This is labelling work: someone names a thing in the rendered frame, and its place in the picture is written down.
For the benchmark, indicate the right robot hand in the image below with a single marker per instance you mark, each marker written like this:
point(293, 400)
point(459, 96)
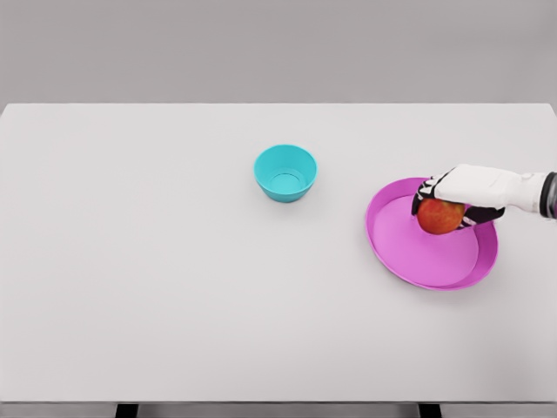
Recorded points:
point(470, 185)

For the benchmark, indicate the red apple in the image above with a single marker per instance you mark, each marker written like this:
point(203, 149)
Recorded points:
point(439, 216)

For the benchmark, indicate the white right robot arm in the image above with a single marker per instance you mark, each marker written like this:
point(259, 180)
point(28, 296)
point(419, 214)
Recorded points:
point(531, 193)

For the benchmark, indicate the pink plate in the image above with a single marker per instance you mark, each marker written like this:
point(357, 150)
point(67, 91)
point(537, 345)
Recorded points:
point(428, 257)

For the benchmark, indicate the blue bowl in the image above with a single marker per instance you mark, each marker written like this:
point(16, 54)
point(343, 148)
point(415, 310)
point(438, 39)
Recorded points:
point(285, 178)

